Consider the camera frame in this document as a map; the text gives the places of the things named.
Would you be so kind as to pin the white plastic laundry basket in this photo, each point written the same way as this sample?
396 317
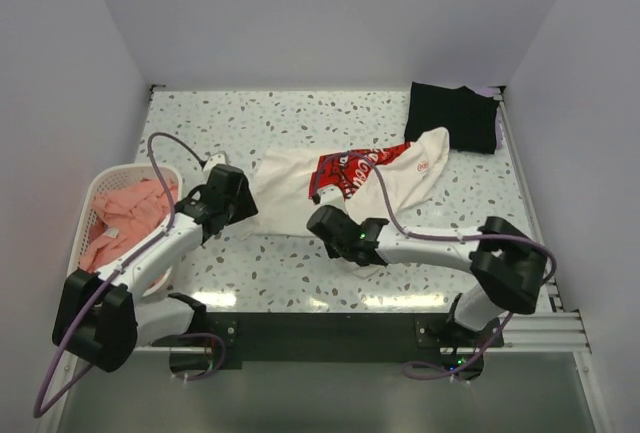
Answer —
111 179

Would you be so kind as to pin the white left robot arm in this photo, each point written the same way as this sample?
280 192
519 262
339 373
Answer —
103 316

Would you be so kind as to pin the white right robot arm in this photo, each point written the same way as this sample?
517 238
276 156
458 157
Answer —
509 268

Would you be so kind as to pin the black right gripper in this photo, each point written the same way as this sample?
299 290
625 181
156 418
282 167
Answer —
331 251

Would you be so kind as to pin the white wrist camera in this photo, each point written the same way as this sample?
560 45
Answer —
328 195
219 158

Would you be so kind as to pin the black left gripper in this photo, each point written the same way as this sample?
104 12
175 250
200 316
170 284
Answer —
246 207

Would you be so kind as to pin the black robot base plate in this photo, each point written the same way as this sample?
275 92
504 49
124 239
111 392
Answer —
431 339

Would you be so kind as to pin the white t-shirt red print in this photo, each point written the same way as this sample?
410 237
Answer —
283 185

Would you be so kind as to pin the aluminium frame rail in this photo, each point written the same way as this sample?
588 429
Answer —
552 329

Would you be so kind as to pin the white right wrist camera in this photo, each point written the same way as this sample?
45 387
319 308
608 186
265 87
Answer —
328 195

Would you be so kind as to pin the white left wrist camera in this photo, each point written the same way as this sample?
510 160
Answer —
219 158

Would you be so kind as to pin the black folded t-shirt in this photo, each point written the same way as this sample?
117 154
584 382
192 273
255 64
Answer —
470 118

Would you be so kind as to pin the pink crumpled t-shirt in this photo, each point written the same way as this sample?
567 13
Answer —
125 217

